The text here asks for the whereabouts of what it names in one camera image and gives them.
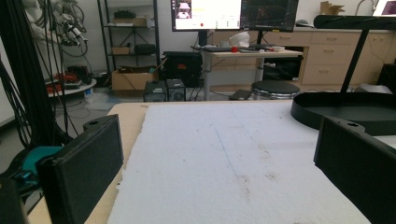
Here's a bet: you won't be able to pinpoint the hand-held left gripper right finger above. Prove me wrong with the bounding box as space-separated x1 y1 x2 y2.
313 116 396 224

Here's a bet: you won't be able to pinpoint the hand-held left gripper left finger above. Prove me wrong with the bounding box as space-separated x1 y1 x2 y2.
36 113 125 224

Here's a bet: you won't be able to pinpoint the black stand with oval tray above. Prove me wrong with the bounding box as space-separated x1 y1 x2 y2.
290 14 396 136

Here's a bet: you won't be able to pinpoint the clear plastic bag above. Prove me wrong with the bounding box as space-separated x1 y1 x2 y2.
84 91 120 111

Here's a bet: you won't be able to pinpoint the round white table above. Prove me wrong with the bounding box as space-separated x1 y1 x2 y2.
46 78 97 98

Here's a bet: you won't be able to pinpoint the brown cardboard box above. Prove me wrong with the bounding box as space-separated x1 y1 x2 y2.
111 69 158 91

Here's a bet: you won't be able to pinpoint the black computer tower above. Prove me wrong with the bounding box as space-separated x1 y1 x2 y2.
143 80 167 103
165 78 187 102

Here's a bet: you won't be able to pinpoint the light wooden cabinets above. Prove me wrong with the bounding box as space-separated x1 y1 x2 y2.
211 29 396 91

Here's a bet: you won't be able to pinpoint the black round stool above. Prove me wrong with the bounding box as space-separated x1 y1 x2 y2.
250 79 302 101

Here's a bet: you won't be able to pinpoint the white foam mat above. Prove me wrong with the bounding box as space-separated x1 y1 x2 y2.
106 101 396 224

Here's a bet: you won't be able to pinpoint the flat black floor object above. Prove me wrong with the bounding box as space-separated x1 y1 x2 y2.
229 89 252 101

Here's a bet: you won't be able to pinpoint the black case with red label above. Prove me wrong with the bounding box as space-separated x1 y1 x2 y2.
162 50 204 88

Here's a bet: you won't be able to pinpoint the black metal shelf rack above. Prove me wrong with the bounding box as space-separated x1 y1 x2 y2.
96 0 162 74

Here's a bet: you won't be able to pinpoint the light wooden desk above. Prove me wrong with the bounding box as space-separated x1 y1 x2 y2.
200 49 304 101

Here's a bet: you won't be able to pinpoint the small cardboard box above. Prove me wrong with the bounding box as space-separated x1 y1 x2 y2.
319 0 345 16

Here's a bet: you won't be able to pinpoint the white bag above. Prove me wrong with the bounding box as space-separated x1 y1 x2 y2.
229 31 251 49

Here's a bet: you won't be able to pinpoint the dark computer monitor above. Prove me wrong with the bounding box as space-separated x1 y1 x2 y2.
240 0 300 33

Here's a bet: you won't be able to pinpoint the black keyboard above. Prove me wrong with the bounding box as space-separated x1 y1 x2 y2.
201 46 233 52

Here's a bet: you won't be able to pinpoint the bright computer monitor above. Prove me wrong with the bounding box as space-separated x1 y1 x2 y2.
170 0 243 33

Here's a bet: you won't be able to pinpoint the black metal frame post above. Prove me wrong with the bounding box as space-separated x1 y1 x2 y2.
0 0 73 150

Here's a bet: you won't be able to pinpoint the white robot arm with cables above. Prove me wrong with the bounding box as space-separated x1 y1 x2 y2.
21 0 90 57

